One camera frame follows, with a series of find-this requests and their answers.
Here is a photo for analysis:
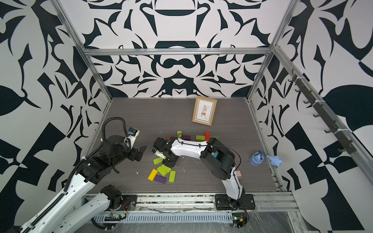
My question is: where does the purple block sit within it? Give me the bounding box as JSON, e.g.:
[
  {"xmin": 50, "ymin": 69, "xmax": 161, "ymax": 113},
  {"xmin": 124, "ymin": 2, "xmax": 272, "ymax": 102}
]
[
  {"xmin": 181, "ymin": 135, "xmax": 191, "ymax": 141},
  {"xmin": 154, "ymin": 175, "xmax": 167, "ymax": 184}
]

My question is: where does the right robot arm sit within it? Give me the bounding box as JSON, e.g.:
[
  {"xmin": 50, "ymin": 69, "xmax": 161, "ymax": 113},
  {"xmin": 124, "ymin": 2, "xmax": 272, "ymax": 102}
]
[{"xmin": 152, "ymin": 137, "xmax": 245, "ymax": 204}]

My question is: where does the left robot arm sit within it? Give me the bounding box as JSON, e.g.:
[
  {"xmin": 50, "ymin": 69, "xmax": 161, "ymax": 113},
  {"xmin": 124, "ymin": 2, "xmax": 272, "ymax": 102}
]
[{"xmin": 8, "ymin": 117, "xmax": 146, "ymax": 233}]

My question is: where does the yellow block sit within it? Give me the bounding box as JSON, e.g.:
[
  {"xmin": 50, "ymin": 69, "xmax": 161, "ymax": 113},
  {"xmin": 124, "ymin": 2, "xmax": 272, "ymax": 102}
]
[{"xmin": 148, "ymin": 169, "xmax": 158, "ymax": 181}]

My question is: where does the green circuit board left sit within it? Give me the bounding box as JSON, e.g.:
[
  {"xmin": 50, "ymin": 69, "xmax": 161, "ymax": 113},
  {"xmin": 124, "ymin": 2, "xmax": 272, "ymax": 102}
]
[{"xmin": 105, "ymin": 212, "xmax": 127, "ymax": 222}]

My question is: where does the pink beige small box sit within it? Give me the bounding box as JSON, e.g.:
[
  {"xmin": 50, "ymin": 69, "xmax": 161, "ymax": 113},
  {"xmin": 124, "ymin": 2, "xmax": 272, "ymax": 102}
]
[{"xmin": 235, "ymin": 170, "xmax": 242, "ymax": 180}]

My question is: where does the circuit board right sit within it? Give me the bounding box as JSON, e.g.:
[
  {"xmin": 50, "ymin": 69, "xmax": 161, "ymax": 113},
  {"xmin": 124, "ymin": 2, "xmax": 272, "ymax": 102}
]
[{"xmin": 232, "ymin": 212, "xmax": 249, "ymax": 228}]

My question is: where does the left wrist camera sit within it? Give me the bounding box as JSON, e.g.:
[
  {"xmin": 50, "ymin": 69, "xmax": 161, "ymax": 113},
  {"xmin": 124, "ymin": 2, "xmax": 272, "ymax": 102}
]
[{"xmin": 127, "ymin": 127, "xmax": 140, "ymax": 148}]

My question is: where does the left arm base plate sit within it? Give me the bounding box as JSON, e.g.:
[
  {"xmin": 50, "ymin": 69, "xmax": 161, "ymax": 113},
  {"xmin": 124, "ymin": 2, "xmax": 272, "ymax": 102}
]
[{"xmin": 119, "ymin": 195, "xmax": 138, "ymax": 211}]

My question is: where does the wooden picture frame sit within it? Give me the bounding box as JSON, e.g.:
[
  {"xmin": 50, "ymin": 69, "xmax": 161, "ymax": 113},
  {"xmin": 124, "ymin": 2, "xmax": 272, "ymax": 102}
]
[{"xmin": 192, "ymin": 97, "xmax": 217, "ymax": 126}]

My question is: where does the white cable duct strip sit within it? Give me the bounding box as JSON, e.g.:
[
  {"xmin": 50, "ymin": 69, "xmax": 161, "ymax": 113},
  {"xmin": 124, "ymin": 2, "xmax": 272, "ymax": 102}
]
[{"xmin": 94, "ymin": 212, "xmax": 234, "ymax": 224}]

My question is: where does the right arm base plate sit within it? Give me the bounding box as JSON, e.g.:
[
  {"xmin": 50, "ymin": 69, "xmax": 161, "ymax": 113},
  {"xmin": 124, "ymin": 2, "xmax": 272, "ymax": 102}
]
[{"xmin": 215, "ymin": 193, "xmax": 256, "ymax": 210}]

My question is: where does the aluminium front rail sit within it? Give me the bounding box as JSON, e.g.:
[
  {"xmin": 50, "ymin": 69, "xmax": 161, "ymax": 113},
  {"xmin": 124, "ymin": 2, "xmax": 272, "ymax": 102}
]
[{"xmin": 58, "ymin": 192, "xmax": 299, "ymax": 213}]

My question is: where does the wall hook rail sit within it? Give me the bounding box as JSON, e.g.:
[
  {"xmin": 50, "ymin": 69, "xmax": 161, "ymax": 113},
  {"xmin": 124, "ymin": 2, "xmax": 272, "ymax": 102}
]
[{"xmin": 290, "ymin": 74, "xmax": 357, "ymax": 154}]

